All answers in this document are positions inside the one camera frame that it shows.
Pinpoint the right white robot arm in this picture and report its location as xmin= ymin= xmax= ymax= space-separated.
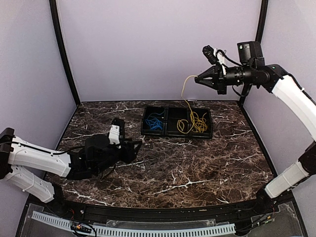
xmin=195 ymin=41 xmax=316 ymax=214

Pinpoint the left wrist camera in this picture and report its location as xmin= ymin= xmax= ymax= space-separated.
xmin=108 ymin=118 xmax=125 ymax=149

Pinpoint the left black frame post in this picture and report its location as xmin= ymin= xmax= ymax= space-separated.
xmin=49 ymin=0 xmax=81 ymax=106

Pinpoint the right black frame post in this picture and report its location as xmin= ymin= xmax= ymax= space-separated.
xmin=238 ymin=0 xmax=269 ymax=102

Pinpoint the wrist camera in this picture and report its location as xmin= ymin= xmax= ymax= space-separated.
xmin=108 ymin=118 xmax=125 ymax=149
xmin=202 ymin=45 xmax=228 ymax=75

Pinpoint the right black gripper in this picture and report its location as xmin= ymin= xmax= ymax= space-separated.
xmin=195 ymin=63 xmax=254 ymax=94

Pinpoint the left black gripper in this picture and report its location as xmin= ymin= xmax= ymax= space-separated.
xmin=94 ymin=138 xmax=142 ymax=175

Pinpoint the black three-compartment bin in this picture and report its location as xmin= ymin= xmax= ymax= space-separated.
xmin=141 ymin=106 xmax=213 ymax=139

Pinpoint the blue cable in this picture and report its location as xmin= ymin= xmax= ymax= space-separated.
xmin=144 ymin=110 xmax=165 ymax=131

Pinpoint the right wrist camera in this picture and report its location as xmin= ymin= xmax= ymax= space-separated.
xmin=202 ymin=45 xmax=228 ymax=75

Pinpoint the white slotted cable duct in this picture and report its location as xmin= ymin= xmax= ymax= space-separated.
xmin=32 ymin=211 xmax=236 ymax=237

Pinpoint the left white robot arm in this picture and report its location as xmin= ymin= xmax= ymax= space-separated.
xmin=0 ymin=126 xmax=142 ymax=215

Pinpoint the black frame post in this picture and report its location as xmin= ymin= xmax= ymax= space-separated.
xmin=238 ymin=0 xmax=269 ymax=102
xmin=49 ymin=0 xmax=81 ymax=106

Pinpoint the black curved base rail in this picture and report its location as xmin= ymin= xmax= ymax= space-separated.
xmin=24 ymin=192 xmax=297 ymax=225

